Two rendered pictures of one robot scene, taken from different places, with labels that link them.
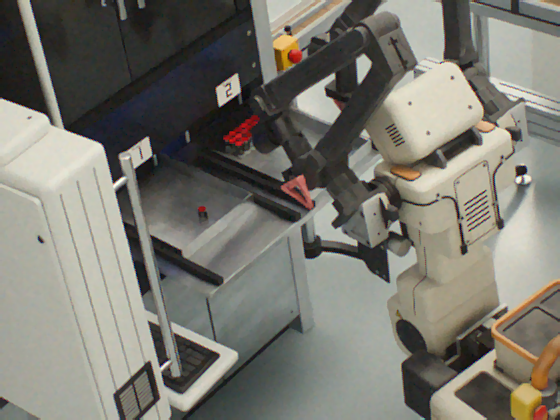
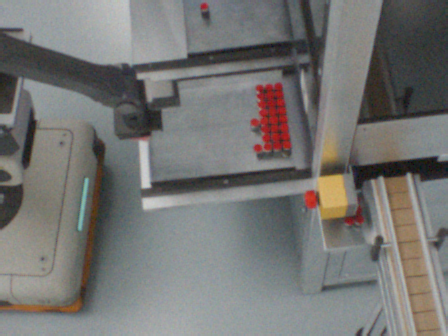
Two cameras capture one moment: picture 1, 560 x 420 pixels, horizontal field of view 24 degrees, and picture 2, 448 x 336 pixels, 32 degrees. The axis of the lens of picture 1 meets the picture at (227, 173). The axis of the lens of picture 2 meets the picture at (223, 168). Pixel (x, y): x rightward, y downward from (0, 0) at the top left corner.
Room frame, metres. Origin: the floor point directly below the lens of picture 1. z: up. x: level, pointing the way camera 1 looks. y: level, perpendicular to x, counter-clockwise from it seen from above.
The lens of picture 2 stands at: (3.36, -0.82, 2.53)
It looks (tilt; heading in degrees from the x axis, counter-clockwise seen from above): 65 degrees down; 132
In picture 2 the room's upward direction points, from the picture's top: 8 degrees counter-clockwise
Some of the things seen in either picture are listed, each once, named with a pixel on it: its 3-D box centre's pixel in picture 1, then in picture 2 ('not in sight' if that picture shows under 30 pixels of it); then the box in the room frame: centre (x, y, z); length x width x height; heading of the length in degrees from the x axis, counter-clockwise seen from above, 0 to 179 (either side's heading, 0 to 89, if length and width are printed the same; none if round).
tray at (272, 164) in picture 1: (290, 150); (218, 127); (2.78, -0.18, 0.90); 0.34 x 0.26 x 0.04; 40
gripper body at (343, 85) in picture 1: (346, 80); (135, 113); (2.70, -0.33, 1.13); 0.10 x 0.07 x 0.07; 40
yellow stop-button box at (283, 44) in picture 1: (282, 51); (334, 196); (3.12, -0.21, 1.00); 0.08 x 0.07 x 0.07; 41
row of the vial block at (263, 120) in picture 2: (260, 135); (263, 121); (2.87, -0.11, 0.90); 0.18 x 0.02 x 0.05; 130
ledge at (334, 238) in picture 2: not in sight; (350, 221); (3.16, -0.20, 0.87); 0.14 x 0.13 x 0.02; 41
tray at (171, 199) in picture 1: (171, 203); (248, 6); (2.65, 0.16, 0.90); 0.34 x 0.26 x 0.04; 41
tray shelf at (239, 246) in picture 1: (237, 186); (229, 71); (2.71, -0.02, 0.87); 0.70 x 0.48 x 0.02; 131
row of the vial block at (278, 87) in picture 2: (247, 129); (282, 119); (2.90, -0.08, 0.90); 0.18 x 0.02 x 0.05; 130
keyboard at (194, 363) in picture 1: (136, 341); not in sight; (2.25, 0.28, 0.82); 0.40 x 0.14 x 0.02; 45
